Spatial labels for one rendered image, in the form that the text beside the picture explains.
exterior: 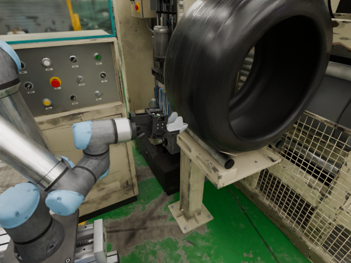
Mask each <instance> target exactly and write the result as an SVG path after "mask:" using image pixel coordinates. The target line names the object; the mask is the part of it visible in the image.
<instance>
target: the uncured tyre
mask: <svg viewBox="0 0 351 263"><path fill-rule="evenodd" d="M332 43H333V25H332V19H331V15H330V12H329V10H328V8H327V6H326V3H325V1H324V0H196V1H195V2H194V3H193V4H192V5H191V6H190V7H189V8H188V9H187V10H186V12H185V13H184V14H183V16H182V17H181V19H180V20H179V22H178V24H177V25H176V27H175V29H174V31H173V34H172V36H171V38H170V41H169V44H168V47H167V51H166V55H165V62H164V67H163V81H164V87H165V92H166V96H167V99H168V101H169V104H170V106H171V108H172V110H173V112H177V114H178V117H179V116H181V117H182V119H183V123H187V124H188V127H187V128H188V129H190V130H191V131H192V132H193V133H194V134H195V135H196V136H197V137H198V138H199V139H200V140H201V141H203V142H204V143H205V144H206V145H208V146H209V147H211V148H213V149H216V150H218V151H222V152H226V153H230V154H237V153H244V152H249V151H253V150H257V149H260V148H263V147H265V146H267V145H268V144H270V143H272V142H273V141H275V140H276V139H277V138H279V137H280V136H281V135H283V134H284V133H285V132H286V131H287V130H289V129H290V128H291V127H292V125H293V124H294V123H295V122H296V121H297V120H298V118H299V117H300V116H301V115H302V114H303V112H304V111H305V110H306V108H307V107H308V105H309V104H310V102H311V101H312V99H313V97H314V95H315V94H316V92H317V90H318V88H319V86H320V84H321V82H322V79H323V77H324V74H325V72H326V69H327V66H328V63H329V59H330V55H331V50H332ZM253 46H255V48H254V59H253V63H252V67H251V70H250V72H249V74H248V76H247V78H246V80H245V82H244V84H243V85H242V87H241V88H240V89H239V90H238V92H237V93H236V94H235V95H234V96H233V97H232V98H230V95H231V91H232V87H233V83H234V81H235V78H236V76H237V73H238V71H239V69H240V67H241V65H242V63H243V61H244V60H245V58H246V56H247V55H248V53H249V52H250V51H251V49H252V48H253Z"/></svg>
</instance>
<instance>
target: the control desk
mask: <svg viewBox="0 0 351 263"><path fill-rule="evenodd" d="M9 46H10V47H11V48H12V49H13V50H14V51H15V52H16V54H17V55H18V57H19V59H20V62H21V66H20V68H21V70H20V72H19V73H18V74H17V76H18V78H19V80H20V82H21V83H20V86H19V88H18V90H19V92H20V94H21V96H22V97H23V99H24V101H25V103H26V105H27V106H28V108H29V110H30V112H31V113H32V115H33V117H34V119H35V120H36V122H37V124H38V126H39V127H40V129H41V131H42V133H43V134H44V136H45V138H46V140H47V142H48V143H49V145H50V147H51V149H52V150H53V152H54V153H57V154H60V155H61V156H64V157H67V158H68V159H69V161H72V162H73V164H74V165H76V164H77V163H78V162H79V160H80V159H81V158H82V157H83V150H82V149H79V150H78V149H76V148H75V144H74V138H73V130H72V126H73V125H74V124H75V123H80V122H86V121H96V120H102V119H113V118H122V117H126V118H128V116H127V109H126V104H125V103H126V102H125V94H124V87H123V80H122V72H121V65H120V58H119V50H118V43H117V39H116V38H115V37H108V38H93V39H78V40H64V41H49V42H34V43H19V44H9ZM109 149H110V167H109V172H108V174H107V176H105V177H103V178H102V179H100V180H97V182H96V183H95V184H94V186H93V187H92V189H91V190H90V192H89V193H88V195H87V196H86V198H85V200H84V202H82V203H81V204H80V206H79V207H78V209H79V220H78V223H82V222H85V221H87V220H90V219H92V218H95V217H97V216H100V215H102V214H105V213H107V212H110V211H112V210H115V209H117V208H120V207H123V206H125V205H128V204H130V203H133V202H135V201H138V200H137V195H138V187H137V179H136V172H135V165H134V158H133V150H132V143H131V141H129V142H123V143H119V144H112V145H109Z"/></svg>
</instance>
